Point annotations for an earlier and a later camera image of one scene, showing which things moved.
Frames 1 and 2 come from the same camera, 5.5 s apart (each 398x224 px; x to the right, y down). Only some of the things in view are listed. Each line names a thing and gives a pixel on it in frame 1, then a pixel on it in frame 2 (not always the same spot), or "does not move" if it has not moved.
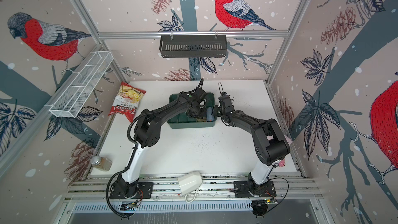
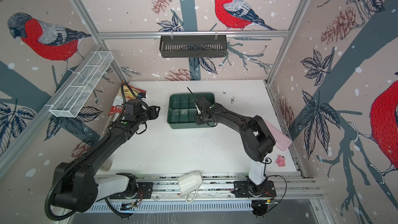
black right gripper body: (218, 111) → (200, 117)
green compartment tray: (182, 120) does not move
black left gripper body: (199, 112) → (151, 113)
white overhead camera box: (188, 184) does not move
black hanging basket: (193, 46) does not move
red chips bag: (127, 101) does not move
